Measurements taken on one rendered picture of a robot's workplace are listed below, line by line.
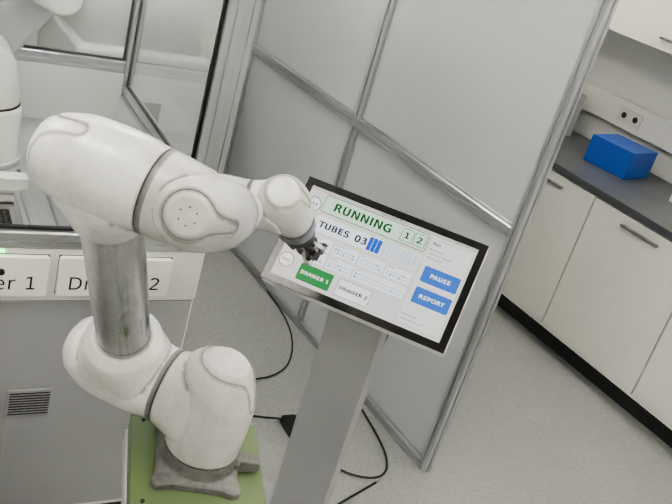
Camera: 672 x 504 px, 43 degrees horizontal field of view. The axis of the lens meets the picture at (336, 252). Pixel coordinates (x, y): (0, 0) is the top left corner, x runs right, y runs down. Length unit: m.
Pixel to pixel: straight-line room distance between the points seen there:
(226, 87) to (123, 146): 0.97
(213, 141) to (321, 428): 0.89
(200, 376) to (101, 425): 0.97
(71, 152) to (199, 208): 0.20
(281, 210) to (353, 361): 0.80
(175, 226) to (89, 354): 0.59
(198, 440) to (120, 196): 0.66
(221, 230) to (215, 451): 0.67
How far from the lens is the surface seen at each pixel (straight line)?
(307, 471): 2.60
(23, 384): 2.43
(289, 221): 1.69
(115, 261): 1.36
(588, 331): 4.37
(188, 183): 1.13
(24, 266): 2.20
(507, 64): 2.98
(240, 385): 1.64
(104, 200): 1.19
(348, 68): 3.68
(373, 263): 2.21
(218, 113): 2.15
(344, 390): 2.41
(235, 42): 2.11
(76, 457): 2.63
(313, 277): 2.21
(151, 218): 1.17
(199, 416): 1.66
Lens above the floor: 1.98
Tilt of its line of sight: 24 degrees down
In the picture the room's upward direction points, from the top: 17 degrees clockwise
